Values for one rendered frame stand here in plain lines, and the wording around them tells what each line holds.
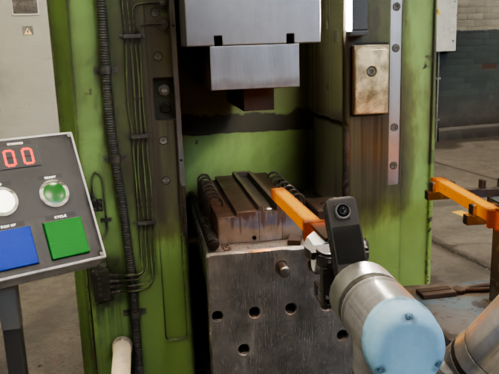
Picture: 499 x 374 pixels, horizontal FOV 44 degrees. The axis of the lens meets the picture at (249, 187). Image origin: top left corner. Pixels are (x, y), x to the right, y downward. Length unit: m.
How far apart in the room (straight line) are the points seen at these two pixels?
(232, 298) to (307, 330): 0.20
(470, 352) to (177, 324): 0.99
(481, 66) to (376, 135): 7.56
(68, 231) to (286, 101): 0.89
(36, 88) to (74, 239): 5.37
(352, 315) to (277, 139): 1.21
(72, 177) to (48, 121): 5.31
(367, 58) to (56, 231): 0.84
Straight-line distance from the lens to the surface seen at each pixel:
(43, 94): 6.60
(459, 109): 9.02
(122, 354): 1.60
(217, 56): 1.38
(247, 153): 1.91
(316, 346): 1.53
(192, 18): 1.38
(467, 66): 9.03
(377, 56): 1.60
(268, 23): 1.40
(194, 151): 1.88
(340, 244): 0.88
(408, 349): 0.72
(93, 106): 1.52
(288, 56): 1.41
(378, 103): 1.61
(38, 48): 6.59
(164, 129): 1.53
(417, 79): 1.68
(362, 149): 1.63
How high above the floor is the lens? 1.36
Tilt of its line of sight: 13 degrees down
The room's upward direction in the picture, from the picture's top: 2 degrees counter-clockwise
